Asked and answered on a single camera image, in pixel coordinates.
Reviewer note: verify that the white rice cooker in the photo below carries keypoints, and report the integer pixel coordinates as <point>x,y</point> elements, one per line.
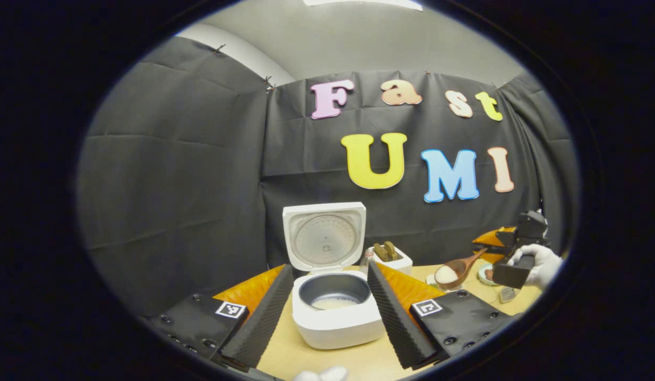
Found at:
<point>333,328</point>

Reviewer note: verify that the large ceiling light panel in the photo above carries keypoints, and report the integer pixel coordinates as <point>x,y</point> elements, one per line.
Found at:
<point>362,4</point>

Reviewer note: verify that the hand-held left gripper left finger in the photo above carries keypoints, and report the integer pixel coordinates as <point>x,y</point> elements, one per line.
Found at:
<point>261,323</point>

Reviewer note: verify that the pale green plate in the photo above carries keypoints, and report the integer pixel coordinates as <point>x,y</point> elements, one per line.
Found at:
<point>486,274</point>

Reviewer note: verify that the glass bottle with red label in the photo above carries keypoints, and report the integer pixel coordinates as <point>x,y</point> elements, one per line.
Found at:
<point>366,260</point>

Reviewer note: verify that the white toaster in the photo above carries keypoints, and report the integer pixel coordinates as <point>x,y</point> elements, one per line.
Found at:
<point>401,264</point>

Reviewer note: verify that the brown wooden spoon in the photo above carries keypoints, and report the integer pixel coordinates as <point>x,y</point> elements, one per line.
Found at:
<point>462,267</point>

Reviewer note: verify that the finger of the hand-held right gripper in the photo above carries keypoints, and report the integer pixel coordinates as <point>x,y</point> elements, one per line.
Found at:
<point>505,238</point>
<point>497,258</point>

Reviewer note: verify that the brown bread slice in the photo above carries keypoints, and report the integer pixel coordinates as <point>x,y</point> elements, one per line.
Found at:
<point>392,250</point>
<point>380,252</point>

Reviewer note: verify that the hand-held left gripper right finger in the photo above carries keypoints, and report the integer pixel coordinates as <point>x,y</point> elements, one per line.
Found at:
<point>396,323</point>

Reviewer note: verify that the spoonful of white rice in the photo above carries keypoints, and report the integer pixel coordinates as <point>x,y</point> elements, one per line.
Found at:
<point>445,275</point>

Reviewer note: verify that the black backdrop cloth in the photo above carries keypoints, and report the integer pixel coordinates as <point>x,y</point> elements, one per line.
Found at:
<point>190,185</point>

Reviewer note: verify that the thin layer of white rice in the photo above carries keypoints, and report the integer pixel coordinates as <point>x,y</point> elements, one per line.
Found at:
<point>335,303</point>

